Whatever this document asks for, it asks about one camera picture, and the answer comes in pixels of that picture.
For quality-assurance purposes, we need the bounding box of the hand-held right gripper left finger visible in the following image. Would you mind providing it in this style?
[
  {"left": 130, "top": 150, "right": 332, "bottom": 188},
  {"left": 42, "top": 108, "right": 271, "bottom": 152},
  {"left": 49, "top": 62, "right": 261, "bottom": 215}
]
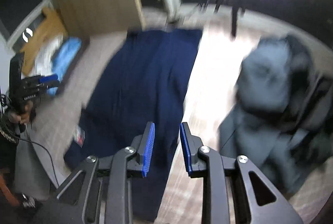
[{"left": 56, "top": 121, "right": 156, "bottom": 224}]

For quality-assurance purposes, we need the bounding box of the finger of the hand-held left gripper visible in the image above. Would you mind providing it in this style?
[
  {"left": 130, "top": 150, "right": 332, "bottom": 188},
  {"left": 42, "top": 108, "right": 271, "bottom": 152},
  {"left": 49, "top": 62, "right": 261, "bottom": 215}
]
[
  {"left": 32, "top": 74, "right": 59, "bottom": 84},
  {"left": 35, "top": 81, "right": 60, "bottom": 90}
]

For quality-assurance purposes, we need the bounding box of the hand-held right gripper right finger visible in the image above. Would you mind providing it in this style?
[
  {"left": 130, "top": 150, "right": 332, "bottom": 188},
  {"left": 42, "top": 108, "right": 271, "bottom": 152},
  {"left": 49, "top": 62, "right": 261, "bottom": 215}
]
[{"left": 180, "top": 122, "right": 303, "bottom": 224}]

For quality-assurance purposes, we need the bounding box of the navy blue garment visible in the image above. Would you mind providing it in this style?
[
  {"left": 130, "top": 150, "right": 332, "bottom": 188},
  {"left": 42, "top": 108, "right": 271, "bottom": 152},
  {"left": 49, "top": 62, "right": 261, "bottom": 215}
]
[{"left": 64, "top": 29, "right": 203, "bottom": 222}]

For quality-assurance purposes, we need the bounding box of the person's left forearm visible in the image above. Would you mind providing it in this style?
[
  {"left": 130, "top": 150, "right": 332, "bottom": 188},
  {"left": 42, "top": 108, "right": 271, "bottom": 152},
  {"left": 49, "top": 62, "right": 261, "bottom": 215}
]
[{"left": 0, "top": 115, "right": 22, "bottom": 147}]

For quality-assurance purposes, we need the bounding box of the person's left hand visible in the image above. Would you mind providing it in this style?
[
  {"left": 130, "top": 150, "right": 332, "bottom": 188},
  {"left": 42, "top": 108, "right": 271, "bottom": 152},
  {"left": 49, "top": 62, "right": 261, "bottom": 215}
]
[{"left": 10, "top": 101, "right": 34, "bottom": 125}]

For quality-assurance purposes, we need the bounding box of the orange wooden furniture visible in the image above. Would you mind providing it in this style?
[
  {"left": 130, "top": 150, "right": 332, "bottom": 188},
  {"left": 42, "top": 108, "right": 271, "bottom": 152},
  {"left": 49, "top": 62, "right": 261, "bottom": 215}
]
[{"left": 21, "top": 8, "right": 68, "bottom": 76}]

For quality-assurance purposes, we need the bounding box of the plaid blanket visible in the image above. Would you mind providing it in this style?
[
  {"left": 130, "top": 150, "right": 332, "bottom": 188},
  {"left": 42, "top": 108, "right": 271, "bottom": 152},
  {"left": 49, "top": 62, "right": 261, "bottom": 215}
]
[{"left": 26, "top": 5, "right": 333, "bottom": 224}]

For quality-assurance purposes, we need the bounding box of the person's dark clothing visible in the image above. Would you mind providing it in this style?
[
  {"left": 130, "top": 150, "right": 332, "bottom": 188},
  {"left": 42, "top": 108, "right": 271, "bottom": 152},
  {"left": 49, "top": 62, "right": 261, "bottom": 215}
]
[{"left": 0, "top": 141, "right": 42, "bottom": 224}]

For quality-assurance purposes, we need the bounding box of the grey jacket pile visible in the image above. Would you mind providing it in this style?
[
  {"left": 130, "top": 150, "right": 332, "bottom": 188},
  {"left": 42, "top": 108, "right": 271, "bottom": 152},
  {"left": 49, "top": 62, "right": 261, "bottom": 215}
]
[{"left": 219, "top": 34, "right": 333, "bottom": 194}]

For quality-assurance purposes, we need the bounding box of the black cable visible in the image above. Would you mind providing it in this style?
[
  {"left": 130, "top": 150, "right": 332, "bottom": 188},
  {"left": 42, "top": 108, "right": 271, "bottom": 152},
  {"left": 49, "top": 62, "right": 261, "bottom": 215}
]
[{"left": 16, "top": 135, "right": 61, "bottom": 188}]

